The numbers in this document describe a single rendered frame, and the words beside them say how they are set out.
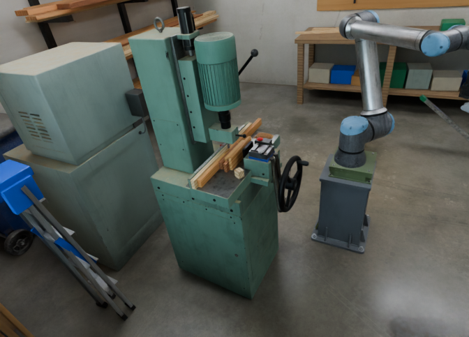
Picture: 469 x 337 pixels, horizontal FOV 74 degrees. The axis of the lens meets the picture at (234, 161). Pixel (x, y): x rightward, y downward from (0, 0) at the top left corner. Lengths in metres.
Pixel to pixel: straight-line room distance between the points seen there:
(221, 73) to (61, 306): 1.85
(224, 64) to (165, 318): 1.53
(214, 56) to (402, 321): 1.73
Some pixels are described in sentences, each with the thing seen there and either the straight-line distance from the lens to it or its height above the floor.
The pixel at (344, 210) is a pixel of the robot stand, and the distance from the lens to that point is 2.17.
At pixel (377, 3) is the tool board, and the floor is 1.11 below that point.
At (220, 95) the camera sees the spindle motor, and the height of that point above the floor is 1.27.
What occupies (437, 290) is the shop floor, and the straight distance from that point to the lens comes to 2.33.
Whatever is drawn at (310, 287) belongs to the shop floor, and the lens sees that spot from 2.15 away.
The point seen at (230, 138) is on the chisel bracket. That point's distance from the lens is 1.53.
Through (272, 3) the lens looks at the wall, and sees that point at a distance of 4.79.
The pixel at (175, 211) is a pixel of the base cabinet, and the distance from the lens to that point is 1.84.
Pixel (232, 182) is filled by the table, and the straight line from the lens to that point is 1.45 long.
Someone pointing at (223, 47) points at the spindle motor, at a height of 1.47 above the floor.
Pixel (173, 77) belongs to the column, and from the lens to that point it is 1.48.
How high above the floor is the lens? 1.79
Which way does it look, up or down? 34 degrees down
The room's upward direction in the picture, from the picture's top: 7 degrees counter-clockwise
